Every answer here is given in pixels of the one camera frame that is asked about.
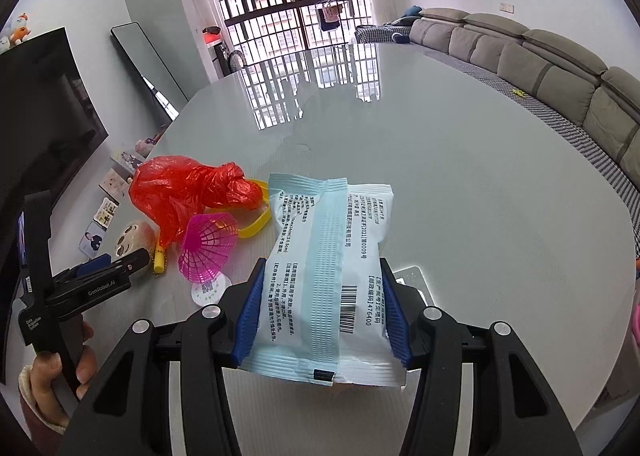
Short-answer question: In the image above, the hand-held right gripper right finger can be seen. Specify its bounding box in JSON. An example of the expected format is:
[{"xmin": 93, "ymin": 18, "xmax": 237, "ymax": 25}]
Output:
[{"xmin": 378, "ymin": 257, "xmax": 571, "ymax": 456}]

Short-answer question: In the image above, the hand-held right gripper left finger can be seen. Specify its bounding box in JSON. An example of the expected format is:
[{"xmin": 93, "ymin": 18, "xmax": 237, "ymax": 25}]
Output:
[{"xmin": 57, "ymin": 257, "xmax": 267, "ymax": 456}]

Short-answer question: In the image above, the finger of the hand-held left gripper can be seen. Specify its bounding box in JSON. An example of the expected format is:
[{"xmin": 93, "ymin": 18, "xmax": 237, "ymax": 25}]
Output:
[
  {"xmin": 52, "ymin": 253, "xmax": 115, "ymax": 287},
  {"xmin": 90, "ymin": 248, "xmax": 152, "ymax": 287}
]

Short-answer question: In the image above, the round panda face toy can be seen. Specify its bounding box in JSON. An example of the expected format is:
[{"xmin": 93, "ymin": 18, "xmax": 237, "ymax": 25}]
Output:
[{"xmin": 115, "ymin": 220, "xmax": 156, "ymax": 262}]

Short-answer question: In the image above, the red plastic bag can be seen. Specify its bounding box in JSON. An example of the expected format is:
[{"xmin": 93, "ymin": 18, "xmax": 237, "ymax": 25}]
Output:
[{"xmin": 128, "ymin": 155, "xmax": 264, "ymax": 247}]

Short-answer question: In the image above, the yellow plastic lid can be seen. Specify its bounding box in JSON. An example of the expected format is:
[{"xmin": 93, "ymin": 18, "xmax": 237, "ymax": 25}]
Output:
[{"xmin": 202, "ymin": 179, "xmax": 272, "ymax": 240}]

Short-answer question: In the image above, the white blue face mask packet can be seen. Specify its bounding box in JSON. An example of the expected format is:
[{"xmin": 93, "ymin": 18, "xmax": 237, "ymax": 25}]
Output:
[{"xmin": 240, "ymin": 172, "xmax": 406, "ymax": 388}]

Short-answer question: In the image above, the person's left hand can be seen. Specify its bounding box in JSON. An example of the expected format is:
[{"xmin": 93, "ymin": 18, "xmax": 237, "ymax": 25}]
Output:
[{"xmin": 30, "ymin": 321, "xmax": 98, "ymax": 429}]

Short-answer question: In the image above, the small yellow plastic piece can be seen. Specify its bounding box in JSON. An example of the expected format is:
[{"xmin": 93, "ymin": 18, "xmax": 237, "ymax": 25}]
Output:
[{"xmin": 152, "ymin": 231, "xmax": 168, "ymax": 277}]

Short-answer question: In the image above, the white round printed disc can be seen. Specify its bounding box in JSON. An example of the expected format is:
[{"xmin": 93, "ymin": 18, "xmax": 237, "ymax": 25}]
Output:
[{"xmin": 191, "ymin": 273, "xmax": 232, "ymax": 308}]

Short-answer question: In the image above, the pink plastic mesh cone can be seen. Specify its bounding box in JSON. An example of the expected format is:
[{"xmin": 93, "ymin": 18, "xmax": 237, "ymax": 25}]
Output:
[{"xmin": 178, "ymin": 214, "xmax": 237, "ymax": 284}]

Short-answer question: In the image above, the row of picture cards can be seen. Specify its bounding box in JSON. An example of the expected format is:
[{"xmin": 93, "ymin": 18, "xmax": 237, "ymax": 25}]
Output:
[{"xmin": 75, "ymin": 123, "xmax": 171, "ymax": 262}]

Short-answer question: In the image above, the black television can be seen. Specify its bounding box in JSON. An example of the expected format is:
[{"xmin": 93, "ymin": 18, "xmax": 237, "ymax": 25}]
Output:
[{"xmin": 0, "ymin": 27, "xmax": 108, "ymax": 382}]

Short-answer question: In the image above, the tall standing mirror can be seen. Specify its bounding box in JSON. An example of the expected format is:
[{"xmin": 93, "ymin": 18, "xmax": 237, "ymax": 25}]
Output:
[{"xmin": 111, "ymin": 22, "xmax": 188, "ymax": 119}]

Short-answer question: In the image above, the orange white plush toy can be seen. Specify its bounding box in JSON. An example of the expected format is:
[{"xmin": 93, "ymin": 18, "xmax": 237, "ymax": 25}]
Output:
[{"xmin": 10, "ymin": 13, "xmax": 30, "ymax": 46}]

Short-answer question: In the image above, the grey sofa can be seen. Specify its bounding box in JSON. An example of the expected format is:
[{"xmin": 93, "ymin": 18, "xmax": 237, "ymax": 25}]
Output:
[{"xmin": 407, "ymin": 8, "xmax": 640, "ymax": 177}]

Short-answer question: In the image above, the small hanging laundry rack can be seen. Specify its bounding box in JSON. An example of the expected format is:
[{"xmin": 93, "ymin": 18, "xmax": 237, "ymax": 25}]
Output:
[{"xmin": 317, "ymin": 0, "xmax": 346, "ymax": 32}]

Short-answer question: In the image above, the photo frame dark figure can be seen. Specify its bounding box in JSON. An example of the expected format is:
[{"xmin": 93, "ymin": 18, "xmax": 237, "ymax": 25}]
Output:
[{"xmin": 78, "ymin": 222, "xmax": 108, "ymax": 257}]

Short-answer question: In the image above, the photo frame yellow print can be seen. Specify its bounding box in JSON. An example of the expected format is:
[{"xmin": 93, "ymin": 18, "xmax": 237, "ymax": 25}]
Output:
[{"xmin": 95, "ymin": 197, "xmax": 120, "ymax": 227}]

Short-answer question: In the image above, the photo frame pink print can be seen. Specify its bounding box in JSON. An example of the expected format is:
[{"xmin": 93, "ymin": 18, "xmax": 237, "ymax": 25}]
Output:
[{"xmin": 100, "ymin": 170, "xmax": 132, "ymax": 202}]

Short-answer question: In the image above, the photo frame cartoon figure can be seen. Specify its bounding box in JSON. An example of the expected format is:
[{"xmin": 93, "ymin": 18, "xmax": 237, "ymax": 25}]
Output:
[{"xmin": 112, "ymin": 150, "xmax": 143, "ymax": 177}]

